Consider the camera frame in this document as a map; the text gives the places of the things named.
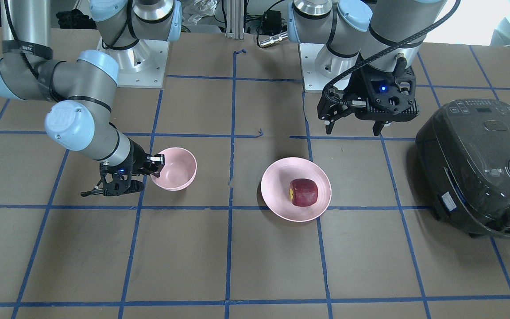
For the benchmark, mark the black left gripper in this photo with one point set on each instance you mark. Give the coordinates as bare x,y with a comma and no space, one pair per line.
356,85

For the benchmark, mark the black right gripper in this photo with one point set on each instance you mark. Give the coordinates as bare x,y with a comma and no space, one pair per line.
138,160

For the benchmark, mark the pink bowl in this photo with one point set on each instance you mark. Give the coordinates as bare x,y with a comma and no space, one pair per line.
179,171

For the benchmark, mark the red apple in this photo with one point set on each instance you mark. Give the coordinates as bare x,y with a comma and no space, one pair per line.
303,192

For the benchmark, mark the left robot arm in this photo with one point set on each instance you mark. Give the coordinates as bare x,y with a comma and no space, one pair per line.
363,52

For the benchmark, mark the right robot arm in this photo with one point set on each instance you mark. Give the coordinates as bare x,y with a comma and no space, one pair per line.
83,92

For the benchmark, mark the pink plate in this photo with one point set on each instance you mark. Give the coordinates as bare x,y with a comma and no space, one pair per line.
276,183

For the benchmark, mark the silver metal connector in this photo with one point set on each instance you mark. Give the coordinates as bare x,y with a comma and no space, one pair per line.
272,40

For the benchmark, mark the black rice cooker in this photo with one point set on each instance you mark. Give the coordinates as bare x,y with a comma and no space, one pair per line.
464,149

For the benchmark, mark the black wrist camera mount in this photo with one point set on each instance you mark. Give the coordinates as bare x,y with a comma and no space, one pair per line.
116,180

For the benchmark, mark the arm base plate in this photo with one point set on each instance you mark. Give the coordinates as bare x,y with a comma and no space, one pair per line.
142,66
319,66

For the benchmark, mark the aluminium frame post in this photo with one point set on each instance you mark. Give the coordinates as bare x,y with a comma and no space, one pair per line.
234,16

